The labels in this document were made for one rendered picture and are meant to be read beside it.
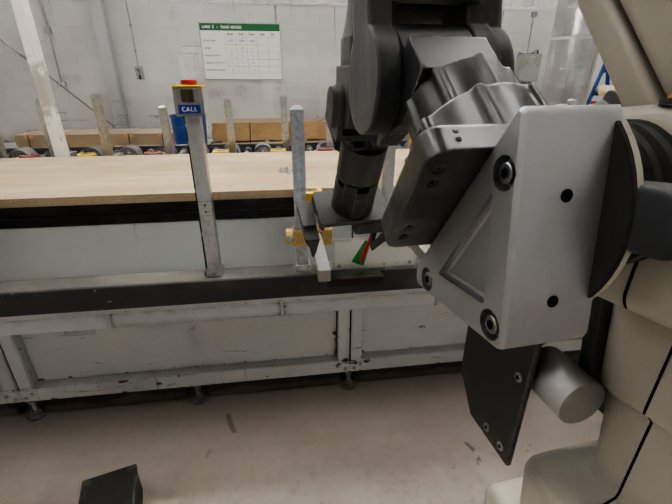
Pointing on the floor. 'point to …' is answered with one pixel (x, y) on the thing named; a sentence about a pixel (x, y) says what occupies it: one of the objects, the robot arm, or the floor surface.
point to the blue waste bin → (184, 129)
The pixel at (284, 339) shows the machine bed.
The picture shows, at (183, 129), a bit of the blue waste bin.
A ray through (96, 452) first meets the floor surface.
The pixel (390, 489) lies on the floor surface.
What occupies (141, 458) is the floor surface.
